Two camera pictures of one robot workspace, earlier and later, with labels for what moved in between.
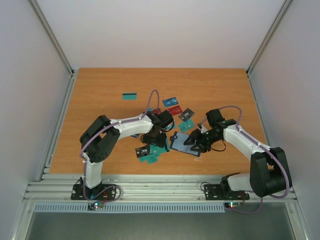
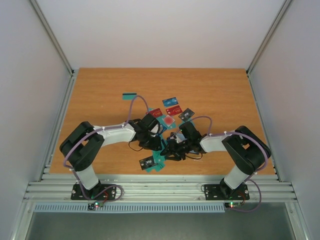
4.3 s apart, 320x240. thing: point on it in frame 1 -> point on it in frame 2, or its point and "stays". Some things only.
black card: [186, 115] stays
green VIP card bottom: [151, 158] -> [159, 160]
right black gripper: [200, 139] -> [176, 149]
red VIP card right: [175, 110] stays
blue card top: [170, 102] stays
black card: [142, 151] -> [147, 162]
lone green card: [128, 96] stays
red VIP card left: [157, 111] stays
